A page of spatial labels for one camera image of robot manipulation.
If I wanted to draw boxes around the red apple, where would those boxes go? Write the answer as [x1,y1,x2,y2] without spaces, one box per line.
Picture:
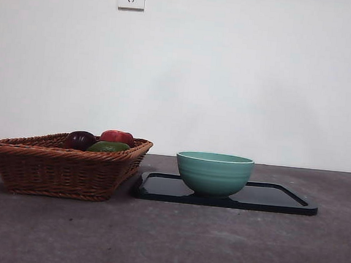
[99,128,135,147]

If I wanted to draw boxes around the brown wicker basket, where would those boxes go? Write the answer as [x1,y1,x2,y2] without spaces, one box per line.
[0,126,154,207]

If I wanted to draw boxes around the green oval fruit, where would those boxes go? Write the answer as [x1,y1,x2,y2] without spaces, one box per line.
[85,139,131,156]

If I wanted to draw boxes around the dark purple round fruit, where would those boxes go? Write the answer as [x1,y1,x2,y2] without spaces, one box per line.
[64,129,98,152]

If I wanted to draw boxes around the teal ceramic bowl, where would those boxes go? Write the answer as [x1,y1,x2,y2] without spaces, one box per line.
[172,150,256,202]

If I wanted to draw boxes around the dark rectangular tray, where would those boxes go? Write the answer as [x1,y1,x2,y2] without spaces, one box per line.
[129,170,321,216]

